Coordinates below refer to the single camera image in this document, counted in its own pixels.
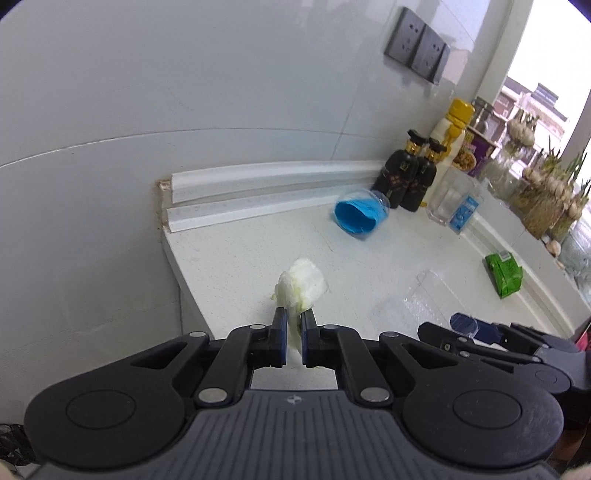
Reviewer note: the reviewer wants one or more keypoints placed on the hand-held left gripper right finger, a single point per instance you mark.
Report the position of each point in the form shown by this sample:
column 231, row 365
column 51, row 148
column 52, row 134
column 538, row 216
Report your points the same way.
column 305, row 337

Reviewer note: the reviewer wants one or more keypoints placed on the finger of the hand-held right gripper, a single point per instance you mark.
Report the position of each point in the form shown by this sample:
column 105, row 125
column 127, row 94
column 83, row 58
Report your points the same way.
column 485, row 331
column 461, row 344

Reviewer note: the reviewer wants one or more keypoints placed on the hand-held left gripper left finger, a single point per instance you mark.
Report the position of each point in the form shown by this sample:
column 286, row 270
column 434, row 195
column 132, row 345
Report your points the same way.
column 278, row 332

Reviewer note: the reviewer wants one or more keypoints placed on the white tissue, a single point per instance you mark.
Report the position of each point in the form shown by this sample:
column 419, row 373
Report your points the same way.
column 298, row 284

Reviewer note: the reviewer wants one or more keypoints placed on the clear plastic bag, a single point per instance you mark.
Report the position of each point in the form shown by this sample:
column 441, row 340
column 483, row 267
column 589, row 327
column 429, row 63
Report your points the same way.
column 429, row 300

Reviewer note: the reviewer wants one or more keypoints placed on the green snack packet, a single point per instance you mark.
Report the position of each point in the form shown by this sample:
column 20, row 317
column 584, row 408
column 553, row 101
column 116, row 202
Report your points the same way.
column 505, row 277

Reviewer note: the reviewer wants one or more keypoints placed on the loose garlic bulb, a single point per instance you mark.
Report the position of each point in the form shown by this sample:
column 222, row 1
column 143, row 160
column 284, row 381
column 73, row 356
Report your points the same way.
column 553, row 248

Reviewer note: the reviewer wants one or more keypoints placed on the blue plastic cup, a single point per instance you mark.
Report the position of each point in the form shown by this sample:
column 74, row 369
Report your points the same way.
column 355, row 217

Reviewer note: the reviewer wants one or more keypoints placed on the sprouting garlic in glass jar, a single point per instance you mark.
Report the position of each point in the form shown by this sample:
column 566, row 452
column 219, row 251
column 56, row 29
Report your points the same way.
column 521, row 131
column 538, row 212

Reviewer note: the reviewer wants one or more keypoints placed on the clear container with blue label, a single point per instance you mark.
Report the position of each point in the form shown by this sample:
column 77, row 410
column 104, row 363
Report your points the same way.
column 445, row 198

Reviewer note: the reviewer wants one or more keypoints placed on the clear plastic cup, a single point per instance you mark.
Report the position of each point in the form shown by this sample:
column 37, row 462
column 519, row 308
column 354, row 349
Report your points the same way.
column 496, row 175

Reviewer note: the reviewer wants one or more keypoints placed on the dark sauce bottle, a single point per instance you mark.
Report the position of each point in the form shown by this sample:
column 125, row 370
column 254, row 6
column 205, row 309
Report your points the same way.
column 418, row 187
column 392, row 173

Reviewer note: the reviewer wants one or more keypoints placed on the purple paper bowl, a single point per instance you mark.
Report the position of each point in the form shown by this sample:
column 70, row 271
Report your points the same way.
column 480, row 154

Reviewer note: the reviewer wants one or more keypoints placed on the yellow capped bottle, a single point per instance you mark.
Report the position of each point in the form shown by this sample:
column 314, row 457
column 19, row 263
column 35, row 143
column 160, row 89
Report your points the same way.
column 450, row 134

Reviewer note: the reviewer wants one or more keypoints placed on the black plastic bag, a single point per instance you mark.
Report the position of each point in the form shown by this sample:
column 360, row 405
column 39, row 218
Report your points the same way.
column 14, row 443

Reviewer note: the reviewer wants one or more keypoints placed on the white window frame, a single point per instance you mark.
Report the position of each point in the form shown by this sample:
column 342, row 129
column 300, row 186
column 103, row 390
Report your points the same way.
column 517, row 55

